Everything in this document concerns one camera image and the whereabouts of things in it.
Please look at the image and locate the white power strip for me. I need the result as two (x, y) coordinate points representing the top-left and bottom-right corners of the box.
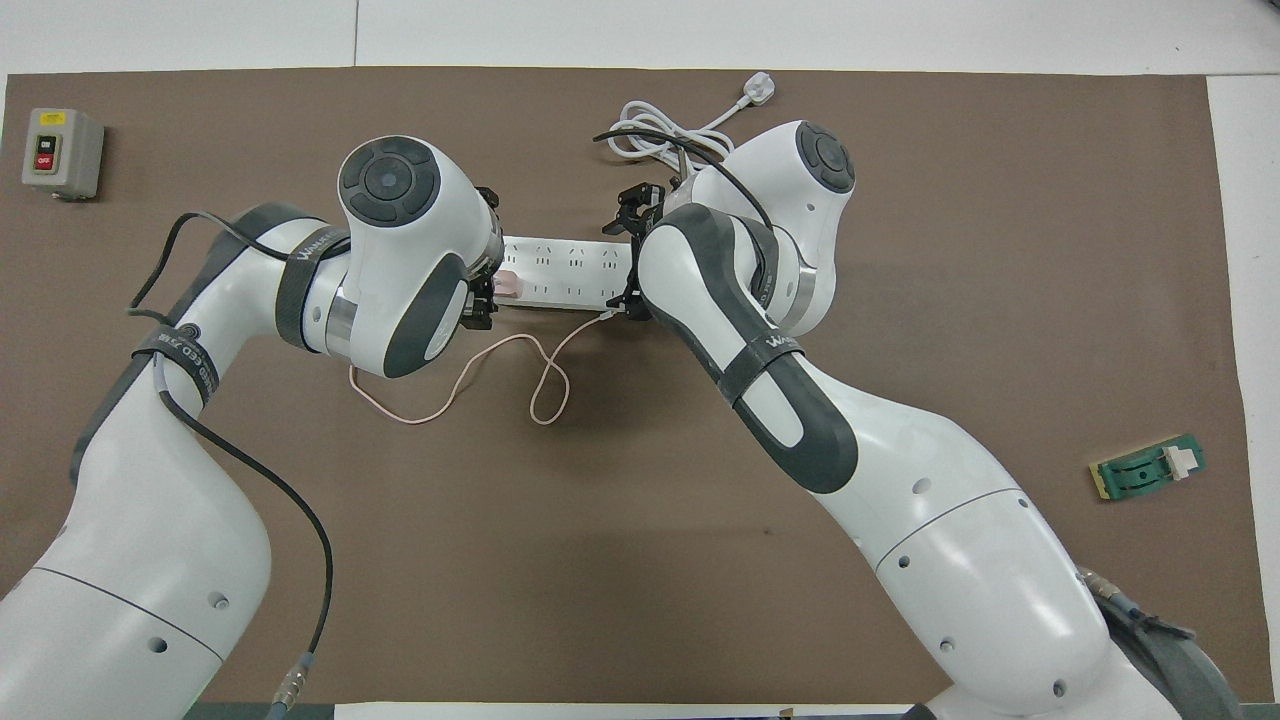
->
(500, 235), (633, 311)

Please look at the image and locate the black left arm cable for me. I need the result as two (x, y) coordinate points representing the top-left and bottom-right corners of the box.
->
(125, 210), (333, 720)

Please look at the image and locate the brown table mat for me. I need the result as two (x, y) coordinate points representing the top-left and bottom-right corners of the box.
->
(0, 67), (1276, 706)

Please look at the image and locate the green knife switch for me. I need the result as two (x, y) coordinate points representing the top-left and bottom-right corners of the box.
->
(1088, 433), (1208, 502)

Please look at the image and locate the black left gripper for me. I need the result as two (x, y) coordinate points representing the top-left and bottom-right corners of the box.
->
(464, 183), (667, 332)

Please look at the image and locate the white power cord with plug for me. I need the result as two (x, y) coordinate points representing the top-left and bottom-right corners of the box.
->
(608, 72), (778, 169)

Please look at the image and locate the grey on-off switch box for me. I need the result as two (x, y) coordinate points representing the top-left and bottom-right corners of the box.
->
(22, 107), (106, 202)

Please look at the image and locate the pink charging cable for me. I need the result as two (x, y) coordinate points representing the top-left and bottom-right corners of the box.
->
(348, 310), (616, 426)

